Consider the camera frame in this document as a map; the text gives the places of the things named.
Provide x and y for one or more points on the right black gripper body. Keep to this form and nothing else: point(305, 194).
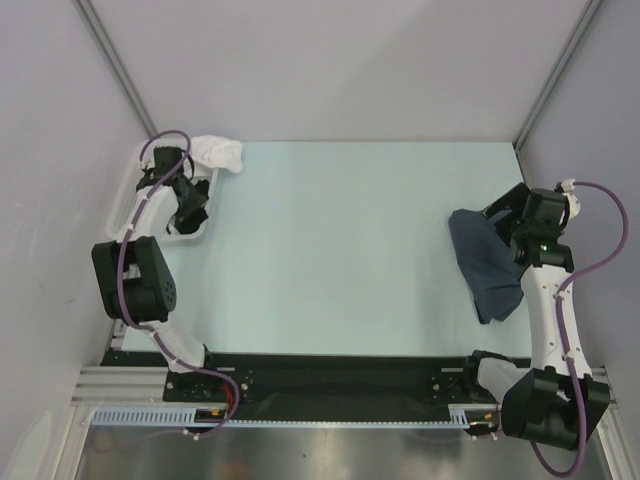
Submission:
point(512, 224)

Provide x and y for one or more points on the white plastic basket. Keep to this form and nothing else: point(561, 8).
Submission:
point(120, 210)

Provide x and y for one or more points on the left aluminium frame post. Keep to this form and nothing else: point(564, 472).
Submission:
point(115, 64)

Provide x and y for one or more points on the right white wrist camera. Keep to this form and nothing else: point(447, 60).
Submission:
point(567, 189)

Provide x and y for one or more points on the slotted cable duct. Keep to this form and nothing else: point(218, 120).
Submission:
point(457, 418)

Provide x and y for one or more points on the right aluminium frame post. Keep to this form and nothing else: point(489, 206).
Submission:
point(560, 68)

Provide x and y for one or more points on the aluminium frame post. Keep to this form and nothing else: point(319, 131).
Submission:
point(115, 64)
point(560, 68)

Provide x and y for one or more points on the white tank top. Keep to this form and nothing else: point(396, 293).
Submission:
point(215, 153)

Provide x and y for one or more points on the black tank top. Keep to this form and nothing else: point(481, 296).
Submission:
point(192, 199)

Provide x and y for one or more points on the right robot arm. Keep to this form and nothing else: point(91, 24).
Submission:
point(557, 402)

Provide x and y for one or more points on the aluminium front rail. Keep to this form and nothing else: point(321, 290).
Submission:
point(120, 385)

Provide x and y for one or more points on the blue tank top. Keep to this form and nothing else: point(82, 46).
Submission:
point(487, 265)

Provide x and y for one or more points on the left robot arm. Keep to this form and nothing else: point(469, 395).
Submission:
point(135, 282)

